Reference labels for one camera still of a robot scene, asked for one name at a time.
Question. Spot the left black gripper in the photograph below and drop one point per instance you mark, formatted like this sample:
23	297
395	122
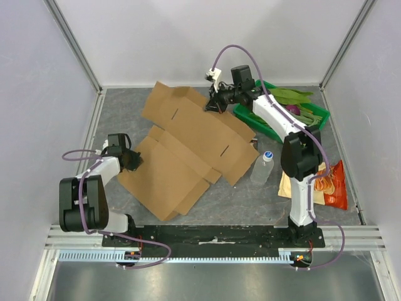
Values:
136	160

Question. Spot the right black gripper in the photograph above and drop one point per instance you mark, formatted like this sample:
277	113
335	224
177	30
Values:
215	99

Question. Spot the brown cardboard box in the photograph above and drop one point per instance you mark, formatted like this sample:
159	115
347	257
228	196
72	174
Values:
186	150

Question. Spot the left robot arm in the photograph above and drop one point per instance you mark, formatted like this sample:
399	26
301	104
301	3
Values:
83	203

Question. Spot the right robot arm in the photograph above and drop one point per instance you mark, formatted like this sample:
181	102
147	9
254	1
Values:
301	153

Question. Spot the green plastic tray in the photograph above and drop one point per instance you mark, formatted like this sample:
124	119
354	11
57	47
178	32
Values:
270	118

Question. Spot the green leafy vegetables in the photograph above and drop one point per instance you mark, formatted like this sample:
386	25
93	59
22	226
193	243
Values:
286	96

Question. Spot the clear plastic water bottle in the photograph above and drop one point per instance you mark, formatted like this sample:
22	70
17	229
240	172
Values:
262	169

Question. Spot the red onion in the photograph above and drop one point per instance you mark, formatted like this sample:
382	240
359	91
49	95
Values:
293	109

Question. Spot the green long beans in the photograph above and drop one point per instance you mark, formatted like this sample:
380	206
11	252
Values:
307	118

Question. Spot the beige paper bag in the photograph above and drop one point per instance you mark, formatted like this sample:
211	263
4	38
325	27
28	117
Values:
285	190

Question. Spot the red chip bag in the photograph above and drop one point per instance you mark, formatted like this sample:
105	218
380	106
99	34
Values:
331	189

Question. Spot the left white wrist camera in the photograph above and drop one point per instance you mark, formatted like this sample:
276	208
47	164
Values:
103	149

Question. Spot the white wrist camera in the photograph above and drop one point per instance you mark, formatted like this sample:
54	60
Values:
103	149
214	76

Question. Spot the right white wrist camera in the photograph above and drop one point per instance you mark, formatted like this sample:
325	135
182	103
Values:
214	76

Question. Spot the white slotted cable duct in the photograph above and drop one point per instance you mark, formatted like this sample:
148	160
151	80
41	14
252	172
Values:
124	257

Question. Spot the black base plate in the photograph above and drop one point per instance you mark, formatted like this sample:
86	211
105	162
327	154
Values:
229	240

